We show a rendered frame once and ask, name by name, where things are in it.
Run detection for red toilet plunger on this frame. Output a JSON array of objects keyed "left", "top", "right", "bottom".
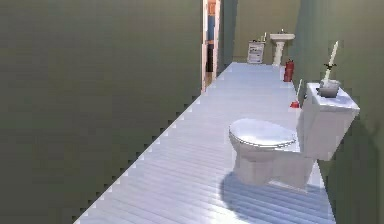
[{"left": 289, "top": 78, "right": 304, "bottom": 110}]

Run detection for grey holder with white brush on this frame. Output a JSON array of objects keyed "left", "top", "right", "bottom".
[{"left": 317, "top": 40, "right": 342, "bottom": 99}]

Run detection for white pedestal sink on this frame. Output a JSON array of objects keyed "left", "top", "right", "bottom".
[{"left": 269, "top": 28, "right": 296, "bottom": 67}]

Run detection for white laundry bin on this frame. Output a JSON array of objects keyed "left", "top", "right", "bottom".
[{"left": 246, "top": 40, "right": 266, "bottom": 65}]

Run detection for white toilet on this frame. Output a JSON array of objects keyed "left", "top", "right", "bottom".
[{"left": 228, "top": 82, "right": 361, "bottom": 194}]

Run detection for red spray bottle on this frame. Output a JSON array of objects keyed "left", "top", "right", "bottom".
[{"left": 283, "top": 59, "right": 296, "bottom": 83}]

